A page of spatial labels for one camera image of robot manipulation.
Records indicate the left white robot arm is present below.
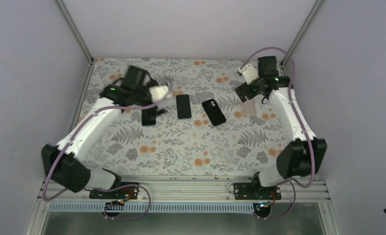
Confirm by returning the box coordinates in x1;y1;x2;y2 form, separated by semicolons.
41;66;173;198

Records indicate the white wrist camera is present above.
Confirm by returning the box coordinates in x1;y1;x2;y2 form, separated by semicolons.
238;63;259;85
148;85;172;102

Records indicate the aluminium rail frame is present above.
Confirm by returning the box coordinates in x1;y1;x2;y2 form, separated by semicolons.
37;176;331;203

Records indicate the black phone case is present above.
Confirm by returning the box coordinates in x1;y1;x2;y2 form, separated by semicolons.
201;99;227;126

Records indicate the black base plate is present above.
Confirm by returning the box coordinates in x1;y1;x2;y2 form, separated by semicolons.
89;182;139;200
233;183;282;200

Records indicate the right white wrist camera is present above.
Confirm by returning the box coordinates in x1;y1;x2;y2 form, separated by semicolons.
238;63;259;85

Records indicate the beige phone case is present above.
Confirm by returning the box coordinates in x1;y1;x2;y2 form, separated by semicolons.
241;99;256;116

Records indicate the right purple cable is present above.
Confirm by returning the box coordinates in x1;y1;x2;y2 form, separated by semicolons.
241;47;317;220

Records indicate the floral patterned table mat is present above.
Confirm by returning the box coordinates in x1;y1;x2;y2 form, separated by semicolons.
80;58;288;176

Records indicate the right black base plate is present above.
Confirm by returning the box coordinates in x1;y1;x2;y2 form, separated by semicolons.
233;183;282;200

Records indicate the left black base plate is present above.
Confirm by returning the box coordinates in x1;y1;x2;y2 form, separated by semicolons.
89;182;139;200

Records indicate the black phone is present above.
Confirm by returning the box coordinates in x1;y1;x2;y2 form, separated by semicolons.
176;94;192;119
141;108;156;126

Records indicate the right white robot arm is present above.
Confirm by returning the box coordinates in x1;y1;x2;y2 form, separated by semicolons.
235;56;327;199

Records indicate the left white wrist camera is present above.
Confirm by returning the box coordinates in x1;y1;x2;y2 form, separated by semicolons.
148;85;172;102

